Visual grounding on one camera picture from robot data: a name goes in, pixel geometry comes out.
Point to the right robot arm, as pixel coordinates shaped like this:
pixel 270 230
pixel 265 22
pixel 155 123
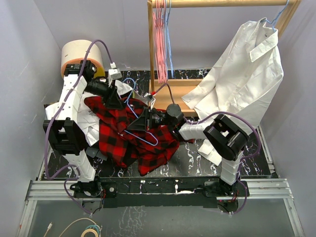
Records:
pixel 225 136

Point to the blue hanger holding shirt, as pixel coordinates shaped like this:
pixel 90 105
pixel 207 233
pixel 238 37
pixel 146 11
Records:
pixel 275 20

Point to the white shirt on hanger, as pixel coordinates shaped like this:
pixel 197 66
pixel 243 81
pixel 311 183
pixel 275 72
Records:
pixel 245 78

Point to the green laundry basket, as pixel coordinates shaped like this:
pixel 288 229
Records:
pixel 133 94

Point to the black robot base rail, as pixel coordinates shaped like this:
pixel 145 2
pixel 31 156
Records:
pixel 205 191

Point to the aluminium frame rail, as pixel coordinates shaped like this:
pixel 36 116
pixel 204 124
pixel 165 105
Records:
pixel 268 212

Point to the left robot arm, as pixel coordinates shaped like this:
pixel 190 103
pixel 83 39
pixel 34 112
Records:
pixel 62 131

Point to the red black plaid shirt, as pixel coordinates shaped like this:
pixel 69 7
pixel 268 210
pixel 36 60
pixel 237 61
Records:
pixel 123 146

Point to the wooden clothes rack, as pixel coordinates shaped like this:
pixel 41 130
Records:
pixel 178 87

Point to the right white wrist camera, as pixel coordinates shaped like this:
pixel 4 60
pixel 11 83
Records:
pixel 150 97

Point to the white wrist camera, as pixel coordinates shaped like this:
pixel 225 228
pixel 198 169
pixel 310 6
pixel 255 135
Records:
pixel 150 97
pixel 114 73

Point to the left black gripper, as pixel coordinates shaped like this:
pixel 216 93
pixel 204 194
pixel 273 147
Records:
pixel 111 98

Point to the pink wire hanger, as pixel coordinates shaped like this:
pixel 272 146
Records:
pixel 159 19

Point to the cream cylindrical drum toy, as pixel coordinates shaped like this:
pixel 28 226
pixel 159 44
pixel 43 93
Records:
pixel 74 52

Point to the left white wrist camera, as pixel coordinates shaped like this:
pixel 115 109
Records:
pixel 114 73

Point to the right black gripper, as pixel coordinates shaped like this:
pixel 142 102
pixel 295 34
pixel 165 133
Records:
pixel 139 124

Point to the grey garment in pile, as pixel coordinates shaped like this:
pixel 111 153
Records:
pixel 95 153

